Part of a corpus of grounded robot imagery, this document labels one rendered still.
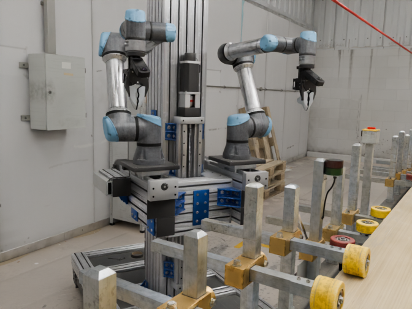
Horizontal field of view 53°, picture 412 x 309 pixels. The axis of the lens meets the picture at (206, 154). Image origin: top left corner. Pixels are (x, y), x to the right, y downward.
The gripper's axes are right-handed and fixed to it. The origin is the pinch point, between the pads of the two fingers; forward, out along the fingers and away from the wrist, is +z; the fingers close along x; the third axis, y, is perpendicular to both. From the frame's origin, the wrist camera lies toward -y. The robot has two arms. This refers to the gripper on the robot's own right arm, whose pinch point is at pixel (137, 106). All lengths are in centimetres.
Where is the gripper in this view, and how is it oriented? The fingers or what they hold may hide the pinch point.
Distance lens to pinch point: 160.2
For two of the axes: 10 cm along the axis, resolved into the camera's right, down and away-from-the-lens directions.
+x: -8.8, 0.4, -4.7
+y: -4.7, -1.4, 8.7
